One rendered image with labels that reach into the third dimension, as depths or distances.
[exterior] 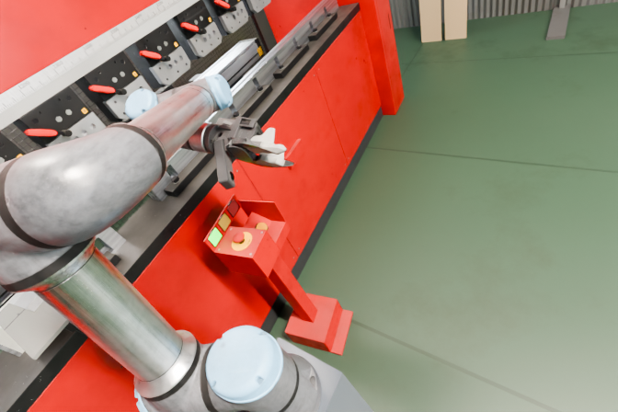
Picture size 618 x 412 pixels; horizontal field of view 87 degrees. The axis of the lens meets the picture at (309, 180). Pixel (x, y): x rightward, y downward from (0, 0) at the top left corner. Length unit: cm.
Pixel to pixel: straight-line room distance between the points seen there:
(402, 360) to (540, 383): 48
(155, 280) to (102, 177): 84
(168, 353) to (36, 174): 36
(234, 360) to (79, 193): 37
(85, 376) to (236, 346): 67
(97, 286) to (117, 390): 81
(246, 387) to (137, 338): 18
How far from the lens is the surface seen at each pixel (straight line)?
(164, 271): 124
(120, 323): 58
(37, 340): 102
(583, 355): 167
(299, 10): 261
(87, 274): 54
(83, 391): 127
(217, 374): 64
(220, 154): 79
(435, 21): 369
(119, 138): 45
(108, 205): 43
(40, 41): 116
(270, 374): 63
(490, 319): 167
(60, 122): 114
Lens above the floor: 152
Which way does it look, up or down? 40 degrees down
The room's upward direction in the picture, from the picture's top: 25 degrees counter-clockwise
